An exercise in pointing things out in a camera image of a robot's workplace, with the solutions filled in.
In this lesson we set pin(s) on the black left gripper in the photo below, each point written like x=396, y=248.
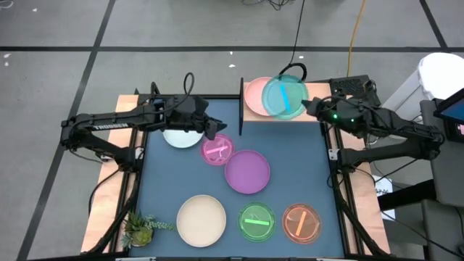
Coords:
x=188, y=110

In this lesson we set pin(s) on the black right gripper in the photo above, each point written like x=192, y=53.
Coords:
x=337, y=110

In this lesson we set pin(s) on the pink transparent plate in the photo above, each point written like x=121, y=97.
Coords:
x=217, y=148

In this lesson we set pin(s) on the blue transparent plate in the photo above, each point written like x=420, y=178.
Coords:
x=275, y=105

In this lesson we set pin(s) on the white plate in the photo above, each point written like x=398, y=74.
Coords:
x=181, y=139

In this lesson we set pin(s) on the salmon pink plate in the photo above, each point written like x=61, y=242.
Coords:
x=253, y=96

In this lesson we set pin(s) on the purple plate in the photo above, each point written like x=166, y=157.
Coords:
x=246, y=172

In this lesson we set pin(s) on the cream plate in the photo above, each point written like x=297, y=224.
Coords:
x=201, y=221

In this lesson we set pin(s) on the green transparent plate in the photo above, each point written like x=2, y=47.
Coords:
x=256, y=222

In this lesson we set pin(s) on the orange transparent plate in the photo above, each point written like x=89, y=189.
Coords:
x=301, y=223

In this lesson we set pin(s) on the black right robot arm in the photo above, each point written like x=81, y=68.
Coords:
x=398, y=145

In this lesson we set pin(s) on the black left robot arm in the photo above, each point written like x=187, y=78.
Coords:
x=108, y=125

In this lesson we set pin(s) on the black computer box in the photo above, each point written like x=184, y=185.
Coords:
x=348, y=85

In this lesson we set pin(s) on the white paper sheet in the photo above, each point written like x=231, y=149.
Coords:
x=384, y=188

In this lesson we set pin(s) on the small green succulent plant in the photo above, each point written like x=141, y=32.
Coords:
x=139, y=235

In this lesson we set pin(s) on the black tablet screen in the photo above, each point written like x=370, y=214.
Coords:
x=453, y=112

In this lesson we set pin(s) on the grey cabinet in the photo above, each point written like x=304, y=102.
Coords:
x=446, y=181

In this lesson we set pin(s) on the black metal table frame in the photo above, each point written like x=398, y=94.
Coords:
x=224, y=96

